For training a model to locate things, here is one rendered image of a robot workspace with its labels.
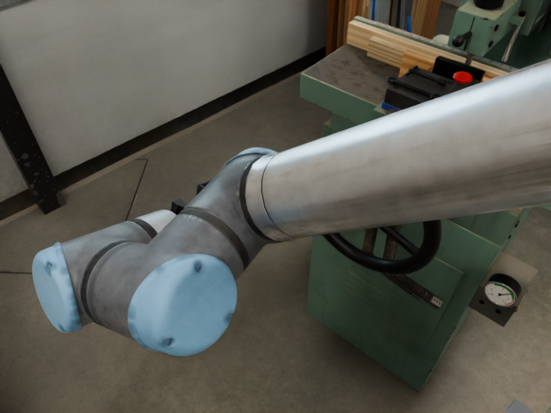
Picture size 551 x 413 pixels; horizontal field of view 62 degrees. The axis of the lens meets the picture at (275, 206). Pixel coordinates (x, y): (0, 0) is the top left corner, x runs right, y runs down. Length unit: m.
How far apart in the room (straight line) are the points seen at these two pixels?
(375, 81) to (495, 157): 0.75
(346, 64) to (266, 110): 1.46
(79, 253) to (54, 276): 0.03
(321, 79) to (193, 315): 0.71
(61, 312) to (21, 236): 1.62
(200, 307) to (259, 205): 0.11
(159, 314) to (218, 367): 1.18
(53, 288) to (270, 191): 0.23
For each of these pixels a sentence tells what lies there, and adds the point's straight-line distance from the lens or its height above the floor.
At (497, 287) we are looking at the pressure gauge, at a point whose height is 0.67.
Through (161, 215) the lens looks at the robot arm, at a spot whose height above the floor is 1.01.
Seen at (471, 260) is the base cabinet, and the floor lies 0.64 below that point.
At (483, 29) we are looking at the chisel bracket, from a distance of 0.94.
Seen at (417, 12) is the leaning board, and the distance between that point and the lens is 2.84.
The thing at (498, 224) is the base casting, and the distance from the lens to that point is 0.97.
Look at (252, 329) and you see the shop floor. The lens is 1.62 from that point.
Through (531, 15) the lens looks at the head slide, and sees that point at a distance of 1.06.
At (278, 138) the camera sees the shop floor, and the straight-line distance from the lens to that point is 2.32.
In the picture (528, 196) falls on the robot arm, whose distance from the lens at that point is 0.31.
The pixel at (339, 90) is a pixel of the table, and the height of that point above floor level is 0.90.
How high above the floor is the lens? 1.42
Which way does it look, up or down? 46 degrees down
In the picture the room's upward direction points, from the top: straight up
